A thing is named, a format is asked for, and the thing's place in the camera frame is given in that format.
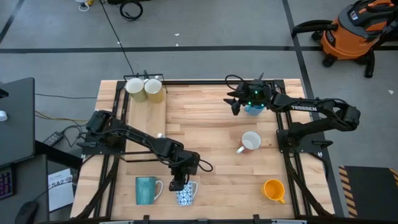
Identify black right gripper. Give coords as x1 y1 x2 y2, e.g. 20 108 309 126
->
223 79 272 116

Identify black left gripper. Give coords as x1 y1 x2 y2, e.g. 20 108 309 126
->
169 151 201 192

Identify white mug blue pattern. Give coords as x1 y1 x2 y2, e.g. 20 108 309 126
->
176 180 199 207

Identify light blue mug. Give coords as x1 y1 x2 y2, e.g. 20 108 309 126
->
244 104 267 117

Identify teal mug white handle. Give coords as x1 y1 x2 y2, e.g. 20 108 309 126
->
135 176 164 205

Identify red mug white handle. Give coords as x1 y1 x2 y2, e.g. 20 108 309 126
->
236 130 262 155

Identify mustard yellow mug white handle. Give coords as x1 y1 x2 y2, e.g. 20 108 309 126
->
144 78 165 104

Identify orange-yellow mug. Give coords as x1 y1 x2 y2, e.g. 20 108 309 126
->
260 179 286 205

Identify pale cream mug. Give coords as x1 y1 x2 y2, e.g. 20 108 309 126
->
124 77 147 103

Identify white printed paper sheet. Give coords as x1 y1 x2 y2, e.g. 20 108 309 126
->
47 167 75 213

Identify black power adapter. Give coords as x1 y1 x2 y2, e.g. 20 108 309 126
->
42 131 65 147

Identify orange shop vacuum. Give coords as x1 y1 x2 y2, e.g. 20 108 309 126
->
291 0 398 78

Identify dark grey desk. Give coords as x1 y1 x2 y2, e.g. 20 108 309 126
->
0 154 50 224

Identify black computer mouse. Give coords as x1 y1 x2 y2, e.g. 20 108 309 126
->
14 200 40 224

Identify black mat hazard stripes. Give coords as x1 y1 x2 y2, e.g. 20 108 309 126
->
338 165 398 218

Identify black keyboard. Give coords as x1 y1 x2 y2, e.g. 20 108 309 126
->
0 166 16 200

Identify black monitor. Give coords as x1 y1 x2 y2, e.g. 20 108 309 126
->
0 77 35 167

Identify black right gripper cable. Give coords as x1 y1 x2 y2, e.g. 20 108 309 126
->
224 74 249 92

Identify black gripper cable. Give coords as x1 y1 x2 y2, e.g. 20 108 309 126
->
224 74 249 92
198 158 215 173

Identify black aluminium rig frame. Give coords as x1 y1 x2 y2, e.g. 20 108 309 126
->
70 79 335 224

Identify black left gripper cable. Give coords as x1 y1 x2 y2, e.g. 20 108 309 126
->
198 158 215 173

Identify wooden shelf black wire frame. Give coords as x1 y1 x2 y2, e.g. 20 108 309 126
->
119 73 168 163

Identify long black floor cable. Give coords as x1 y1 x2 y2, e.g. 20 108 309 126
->
99 0 136 76

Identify yellow floor cable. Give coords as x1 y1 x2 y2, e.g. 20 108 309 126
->
34 110 90 123

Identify coiled black cable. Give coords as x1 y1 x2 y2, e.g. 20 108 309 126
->
119 0 144 22

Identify thin black floor cable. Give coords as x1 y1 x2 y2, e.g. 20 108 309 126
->
34 93 98 100

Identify white plug with cable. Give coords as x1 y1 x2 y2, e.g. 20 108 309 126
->
74 0 94 12

